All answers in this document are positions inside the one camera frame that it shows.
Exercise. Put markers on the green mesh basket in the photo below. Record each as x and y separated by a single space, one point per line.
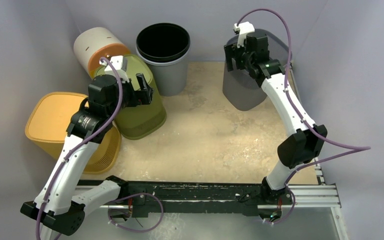
137 122

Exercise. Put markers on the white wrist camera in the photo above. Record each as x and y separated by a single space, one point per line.
242 30
120 64

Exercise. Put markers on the aluminium table frame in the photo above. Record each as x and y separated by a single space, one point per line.
302 196

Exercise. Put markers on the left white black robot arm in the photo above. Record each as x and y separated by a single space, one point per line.
57 209

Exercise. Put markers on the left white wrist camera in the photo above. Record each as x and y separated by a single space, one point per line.
120 64

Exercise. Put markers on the white orange cylindrical container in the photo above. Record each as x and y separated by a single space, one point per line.
95 43

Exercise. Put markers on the grey mesh basket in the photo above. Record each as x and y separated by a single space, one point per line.
239 88

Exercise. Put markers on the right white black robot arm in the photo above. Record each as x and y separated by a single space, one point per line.
305 138

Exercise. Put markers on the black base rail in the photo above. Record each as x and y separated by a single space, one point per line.
248 199

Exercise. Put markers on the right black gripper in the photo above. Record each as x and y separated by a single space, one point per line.
233 57

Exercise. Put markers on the yellow mesh basket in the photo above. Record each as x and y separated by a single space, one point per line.
47 128

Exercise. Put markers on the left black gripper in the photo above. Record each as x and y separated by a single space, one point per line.
143 97

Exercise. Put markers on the grey bin with black liner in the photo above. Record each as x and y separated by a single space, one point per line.
164 47

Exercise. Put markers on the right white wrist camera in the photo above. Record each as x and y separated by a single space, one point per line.
242 30

